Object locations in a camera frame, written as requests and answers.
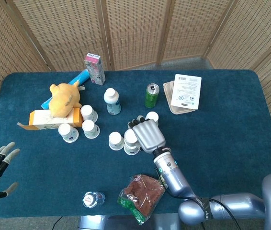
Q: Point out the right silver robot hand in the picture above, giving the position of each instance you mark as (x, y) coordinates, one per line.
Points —
(150, 135)

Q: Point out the white floral paper cup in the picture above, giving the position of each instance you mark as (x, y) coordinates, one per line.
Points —
(130, 136)
(90, 127)
(115, 139)
(87, 111)
(152, 116)
(130, 149)

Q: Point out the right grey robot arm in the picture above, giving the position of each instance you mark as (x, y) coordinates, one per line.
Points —
(173, 177)

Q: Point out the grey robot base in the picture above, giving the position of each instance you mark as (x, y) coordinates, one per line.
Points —
(97, 222)

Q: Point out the upside-down white paper cup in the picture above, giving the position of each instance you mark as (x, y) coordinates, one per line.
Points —
(66, 130)

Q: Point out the green drink can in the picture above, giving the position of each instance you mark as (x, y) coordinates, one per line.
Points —
(151, 98)

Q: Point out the beige takeaway container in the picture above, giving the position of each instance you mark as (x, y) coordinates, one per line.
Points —
(167, 92)

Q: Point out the white capped pale blue bottle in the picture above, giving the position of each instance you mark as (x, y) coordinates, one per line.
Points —
(112, 100)

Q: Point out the white printed card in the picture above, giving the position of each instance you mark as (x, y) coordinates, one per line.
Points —
(185, 91)

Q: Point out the orange white tissue box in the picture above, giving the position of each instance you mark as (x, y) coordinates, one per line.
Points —
(42, 118)

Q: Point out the tall floral pink carton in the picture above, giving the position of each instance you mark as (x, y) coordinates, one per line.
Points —
(94, 69)

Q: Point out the clear plastic water bottle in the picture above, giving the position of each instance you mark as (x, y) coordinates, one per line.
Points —
(91, 200)

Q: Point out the light blue roll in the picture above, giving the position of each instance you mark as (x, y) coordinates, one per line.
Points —
(80, 76)

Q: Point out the yellow plush toy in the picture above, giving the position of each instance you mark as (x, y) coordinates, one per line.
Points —
(63, 100)

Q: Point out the woven rattan folding screen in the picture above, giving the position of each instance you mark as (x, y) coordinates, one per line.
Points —
(135, 28)

